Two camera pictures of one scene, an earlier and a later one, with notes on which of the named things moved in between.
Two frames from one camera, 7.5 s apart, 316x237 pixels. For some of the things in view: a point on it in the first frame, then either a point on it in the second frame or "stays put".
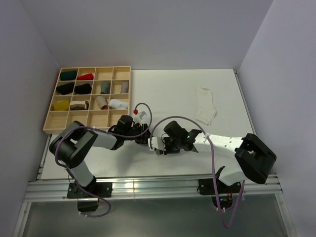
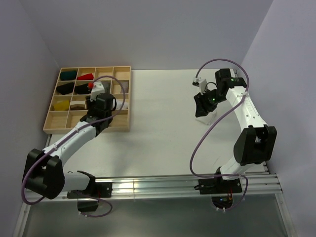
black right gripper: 168,150 to 202,107
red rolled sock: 87,77 stays put
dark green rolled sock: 70,75 stays put
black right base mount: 206,187 stays put
